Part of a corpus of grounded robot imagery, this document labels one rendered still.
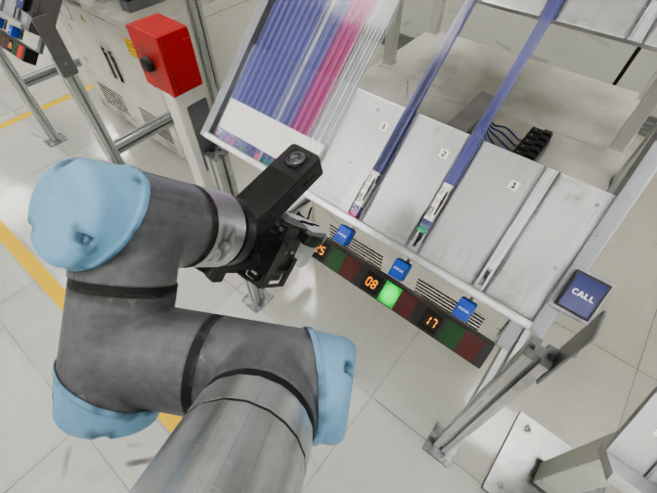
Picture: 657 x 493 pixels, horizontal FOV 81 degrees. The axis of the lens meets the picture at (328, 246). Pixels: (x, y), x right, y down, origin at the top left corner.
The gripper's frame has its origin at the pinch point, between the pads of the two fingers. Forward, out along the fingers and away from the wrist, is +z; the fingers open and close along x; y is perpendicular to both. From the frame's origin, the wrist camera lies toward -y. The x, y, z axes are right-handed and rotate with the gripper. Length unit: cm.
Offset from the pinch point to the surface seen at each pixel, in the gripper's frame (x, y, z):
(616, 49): 12, -121, 169
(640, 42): 22.8, -40.4, 9.6
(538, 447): 55, 32, 74
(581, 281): 31.6, -10.7, 4.9
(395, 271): 10.9, 0.7, 8.2
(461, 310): 22.0, 0.4, 8.2
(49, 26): -109, -6, 11
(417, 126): 2.1, -20.4, 9.5
